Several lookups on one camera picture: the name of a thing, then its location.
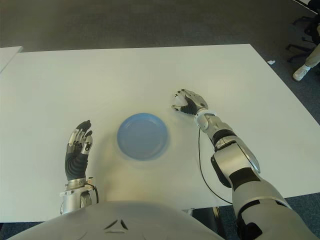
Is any black office chair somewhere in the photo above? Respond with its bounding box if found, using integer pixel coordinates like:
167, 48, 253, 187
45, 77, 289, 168
286, 16, 320, 63

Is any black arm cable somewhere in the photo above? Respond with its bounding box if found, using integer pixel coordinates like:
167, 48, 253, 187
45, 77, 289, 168
86, 183, 100, 205
198, 127, 233, 204

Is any neighbouring white table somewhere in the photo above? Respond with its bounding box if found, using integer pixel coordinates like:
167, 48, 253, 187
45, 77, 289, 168
0, 45, 23, 75

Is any grey robot torso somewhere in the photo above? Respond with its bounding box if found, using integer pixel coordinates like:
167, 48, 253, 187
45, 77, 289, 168
7, 199, 218, 240

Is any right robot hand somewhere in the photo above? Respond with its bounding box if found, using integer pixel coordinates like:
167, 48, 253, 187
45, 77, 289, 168
170, 87, 209, 116

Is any person's beige trouser leg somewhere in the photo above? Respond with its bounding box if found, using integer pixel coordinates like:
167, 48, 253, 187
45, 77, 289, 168
305, 42, 320, 70

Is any blue round plate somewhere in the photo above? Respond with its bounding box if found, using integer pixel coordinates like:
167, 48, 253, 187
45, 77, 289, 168
116, 112, 172, 161

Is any white charger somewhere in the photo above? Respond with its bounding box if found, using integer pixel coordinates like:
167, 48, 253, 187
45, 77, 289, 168
173, 94, 188, 109

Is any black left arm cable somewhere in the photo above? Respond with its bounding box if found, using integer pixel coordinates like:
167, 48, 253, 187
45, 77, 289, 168
86, 183, 100, 205

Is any white angled desk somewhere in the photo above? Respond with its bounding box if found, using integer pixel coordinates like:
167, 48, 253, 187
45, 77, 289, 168
292, 0, 320, 12

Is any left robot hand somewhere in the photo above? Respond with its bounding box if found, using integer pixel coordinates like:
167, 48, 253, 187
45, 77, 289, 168
64, 119, 94, 181

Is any white shoe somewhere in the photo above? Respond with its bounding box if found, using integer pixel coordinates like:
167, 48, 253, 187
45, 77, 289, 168
292, 63, 312, 82

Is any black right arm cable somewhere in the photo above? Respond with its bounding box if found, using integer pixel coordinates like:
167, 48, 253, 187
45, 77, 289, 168
198, 127, 233, 204

